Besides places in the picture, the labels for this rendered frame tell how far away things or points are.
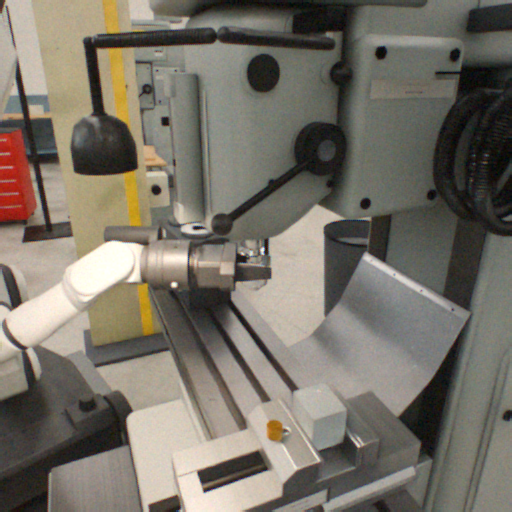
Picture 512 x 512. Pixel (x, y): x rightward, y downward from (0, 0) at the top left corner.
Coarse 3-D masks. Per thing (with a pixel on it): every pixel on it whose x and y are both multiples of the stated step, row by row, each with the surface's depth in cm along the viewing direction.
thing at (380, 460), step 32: (352, 416) 61; (384, 416) 66; (192, 448) 61; (224, 448) 60; (256, 448) 61; (352, 448) 57; (384, 448) 61; (416, 448) 62; (192, 480) 56; (224, 480) 57; (256, 480) 56; (320, 480) 56; (352, 480) 59; (384, 480) 61; (416, 480) 62
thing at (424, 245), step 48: (384, 240) 97; (432, 240) 84; (480, 240) 73; (432, 288) 86; (480, 288) 76; (480, 336) 79; (432, 384) 90; (480, 384) 83; (432, 432) 92; (480, 432) 88; (432, 480) 95; (480, 480) 93
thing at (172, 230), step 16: (160, 224) 117; (176, 224) 113; (192, 224) 111; (176, 240) 107; (192, 240) 104; (208, 240) 104; (224, 240) 107; (192, 288) 107; (208, 288) 109; (192, 304) 108; (208, 304) 111
